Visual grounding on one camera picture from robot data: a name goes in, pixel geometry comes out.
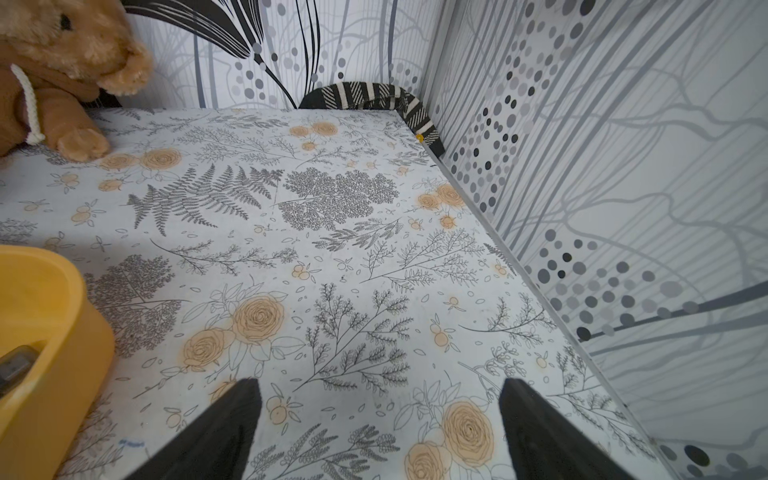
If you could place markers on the striped black white plush tail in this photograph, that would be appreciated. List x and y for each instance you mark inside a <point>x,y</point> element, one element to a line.
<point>357,95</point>

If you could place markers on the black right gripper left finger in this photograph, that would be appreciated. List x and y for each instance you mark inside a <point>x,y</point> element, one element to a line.
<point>216,445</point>

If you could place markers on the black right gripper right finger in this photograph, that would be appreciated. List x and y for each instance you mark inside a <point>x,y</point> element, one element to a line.
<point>544,445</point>

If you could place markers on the brown teddy bear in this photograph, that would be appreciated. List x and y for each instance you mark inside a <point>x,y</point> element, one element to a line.
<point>57,56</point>

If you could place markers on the yellow plastic storage box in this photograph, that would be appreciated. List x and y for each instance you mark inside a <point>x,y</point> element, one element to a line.
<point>44,306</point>

